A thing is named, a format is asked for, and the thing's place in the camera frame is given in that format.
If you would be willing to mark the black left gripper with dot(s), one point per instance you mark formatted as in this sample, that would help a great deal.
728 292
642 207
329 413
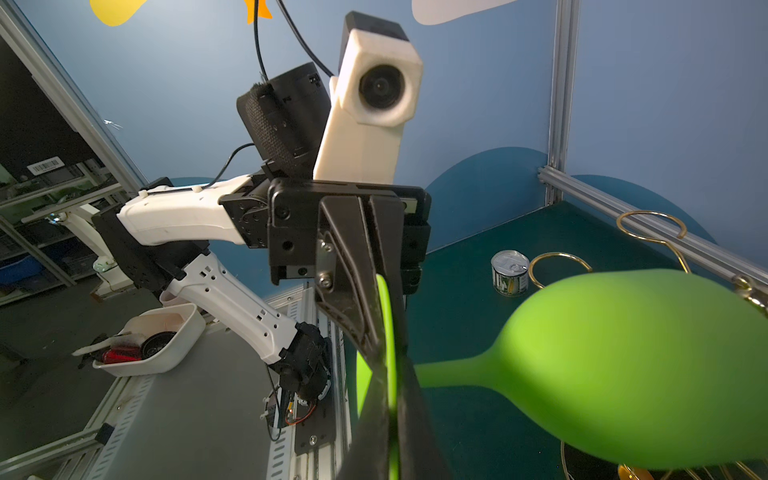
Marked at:
342 234

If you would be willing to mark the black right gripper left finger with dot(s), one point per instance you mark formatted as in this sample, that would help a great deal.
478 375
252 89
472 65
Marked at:
373 453

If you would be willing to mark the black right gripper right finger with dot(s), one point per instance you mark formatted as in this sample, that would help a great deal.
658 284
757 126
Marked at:
419 454

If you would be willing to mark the green wine glass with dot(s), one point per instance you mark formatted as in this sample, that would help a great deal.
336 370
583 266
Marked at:
654 368

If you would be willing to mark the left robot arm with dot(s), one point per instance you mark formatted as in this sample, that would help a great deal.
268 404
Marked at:
162 237

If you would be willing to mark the silver tin can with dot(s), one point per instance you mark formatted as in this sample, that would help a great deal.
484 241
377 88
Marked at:
510 272

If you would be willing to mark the white plastic tray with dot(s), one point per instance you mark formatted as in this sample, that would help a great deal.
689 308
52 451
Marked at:
153 342

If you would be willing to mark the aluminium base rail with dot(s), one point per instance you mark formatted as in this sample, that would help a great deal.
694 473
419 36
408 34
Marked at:
204 419

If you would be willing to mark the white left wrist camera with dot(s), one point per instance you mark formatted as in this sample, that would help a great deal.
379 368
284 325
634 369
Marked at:
372 98

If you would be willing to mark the gold wire glass rack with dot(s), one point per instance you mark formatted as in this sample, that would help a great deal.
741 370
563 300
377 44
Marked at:
567 229

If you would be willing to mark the left corner frame post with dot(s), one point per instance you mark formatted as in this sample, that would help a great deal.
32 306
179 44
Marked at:
563 72

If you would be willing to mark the aluminium frame rear rail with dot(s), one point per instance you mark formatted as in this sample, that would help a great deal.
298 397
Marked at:
749 279

